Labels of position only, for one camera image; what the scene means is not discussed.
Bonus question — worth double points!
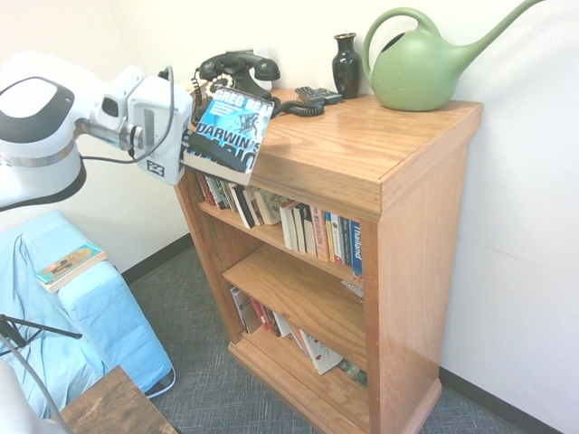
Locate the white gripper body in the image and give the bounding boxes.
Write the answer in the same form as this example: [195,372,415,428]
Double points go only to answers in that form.
[128,74,194,186]

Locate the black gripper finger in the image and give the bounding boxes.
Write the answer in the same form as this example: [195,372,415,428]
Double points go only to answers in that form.
[179,127,196,157]

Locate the blue Darwin's Radio paperback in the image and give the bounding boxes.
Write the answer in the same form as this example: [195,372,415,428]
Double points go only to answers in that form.
[182,88,276,186]

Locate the large white leaning book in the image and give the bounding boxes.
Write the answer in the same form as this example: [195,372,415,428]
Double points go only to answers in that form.
[279,201,300,252]

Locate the orange pink spine book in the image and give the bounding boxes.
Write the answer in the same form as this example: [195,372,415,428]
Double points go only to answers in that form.
[310,206,331,262]

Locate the teal cover book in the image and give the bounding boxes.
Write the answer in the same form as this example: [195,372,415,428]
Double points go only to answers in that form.
[35,243,109,294]

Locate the yellow spine book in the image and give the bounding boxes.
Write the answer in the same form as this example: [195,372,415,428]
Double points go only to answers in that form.
[326,212,343,265]

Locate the blue Thailand guide book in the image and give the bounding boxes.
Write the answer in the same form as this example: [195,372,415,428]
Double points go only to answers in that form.
[350,220,365,278]

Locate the grey white slanted book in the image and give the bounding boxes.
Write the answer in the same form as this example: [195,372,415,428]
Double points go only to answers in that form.
[270,310,293,338]

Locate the orange slanted book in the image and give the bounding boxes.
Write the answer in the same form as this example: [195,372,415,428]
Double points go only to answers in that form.
[288,322,311,358]

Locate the white book red marks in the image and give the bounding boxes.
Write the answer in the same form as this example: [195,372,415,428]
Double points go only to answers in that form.
[298,329,344,376]

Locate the dark green flat book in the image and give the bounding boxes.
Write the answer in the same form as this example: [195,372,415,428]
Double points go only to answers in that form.
[337,358,369,390]

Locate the teal spine paperback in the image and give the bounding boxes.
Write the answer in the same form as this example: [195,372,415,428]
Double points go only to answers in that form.
[216,179,236,212]

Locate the black vintage rotary telephone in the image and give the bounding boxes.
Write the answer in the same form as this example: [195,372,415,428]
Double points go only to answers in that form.
[189,51,327,126]

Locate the black remote control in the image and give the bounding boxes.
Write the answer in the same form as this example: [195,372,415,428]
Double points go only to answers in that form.
[294,85,344,106]

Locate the white upright paperback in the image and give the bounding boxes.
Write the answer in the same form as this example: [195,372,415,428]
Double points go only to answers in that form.
[293,203,318,255]

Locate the black glossy vase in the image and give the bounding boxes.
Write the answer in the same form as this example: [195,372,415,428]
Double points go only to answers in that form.
[332,33,362,99]

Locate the light blue covered armchair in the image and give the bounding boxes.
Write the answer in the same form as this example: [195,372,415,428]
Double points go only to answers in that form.
[0,210,176,420]

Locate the loose photos and papers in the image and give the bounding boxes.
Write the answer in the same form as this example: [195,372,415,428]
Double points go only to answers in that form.
[341,278,365,300]

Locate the green plastic watering can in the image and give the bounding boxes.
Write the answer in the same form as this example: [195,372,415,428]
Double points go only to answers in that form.
[361,0,548,113]

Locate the black tripod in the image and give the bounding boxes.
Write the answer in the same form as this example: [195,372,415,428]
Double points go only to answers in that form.
[0,314,84,358]

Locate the oak wooden bookshelf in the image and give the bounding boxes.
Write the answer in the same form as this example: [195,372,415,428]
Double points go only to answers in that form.
[174,88,484,434]

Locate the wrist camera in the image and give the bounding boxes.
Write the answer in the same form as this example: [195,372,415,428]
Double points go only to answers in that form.
[92,65,145,126]

